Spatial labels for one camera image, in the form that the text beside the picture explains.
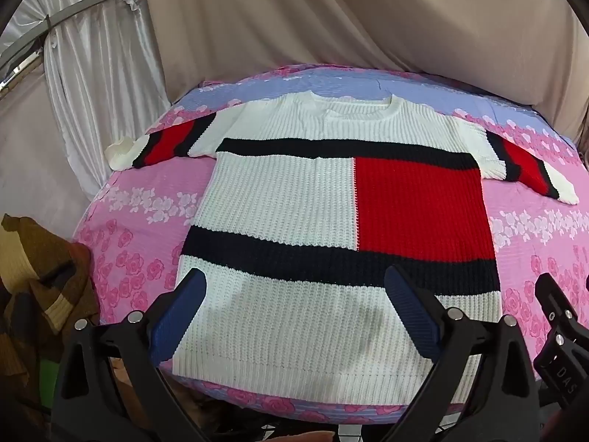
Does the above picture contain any white red black knit sweater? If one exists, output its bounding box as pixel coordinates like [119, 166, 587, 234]
[105, 91, 579, 407]

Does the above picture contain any green bag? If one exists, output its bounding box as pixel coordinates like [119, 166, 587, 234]
[39, 360, 60, 413]

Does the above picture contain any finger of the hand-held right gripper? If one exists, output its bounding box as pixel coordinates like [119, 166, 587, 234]
[534, 273, 589, 408]

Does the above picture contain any brown patchwork cloth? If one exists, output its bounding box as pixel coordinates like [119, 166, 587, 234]
[0, 213, 100, 408]

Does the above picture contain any pink floral bed sheet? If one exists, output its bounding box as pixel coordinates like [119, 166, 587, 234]
[74, 65, 589, 427]

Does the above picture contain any grey metal curtain rail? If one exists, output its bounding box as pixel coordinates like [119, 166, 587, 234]
[0, 0, 145, 58]

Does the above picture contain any person's left hand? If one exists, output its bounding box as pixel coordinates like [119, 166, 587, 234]
[258, 430, 335, 442]

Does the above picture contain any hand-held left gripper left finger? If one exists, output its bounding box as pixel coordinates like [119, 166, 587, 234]
[50, 267, 208, 442]

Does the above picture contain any white satin curtain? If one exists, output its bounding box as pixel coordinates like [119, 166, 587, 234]
[0, 0, 172, 187]

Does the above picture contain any beige curtain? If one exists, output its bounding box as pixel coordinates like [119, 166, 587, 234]
[140, 0, 589, 143]

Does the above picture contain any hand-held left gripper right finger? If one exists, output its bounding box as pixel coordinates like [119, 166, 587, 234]
[382, 264, 541, 442]

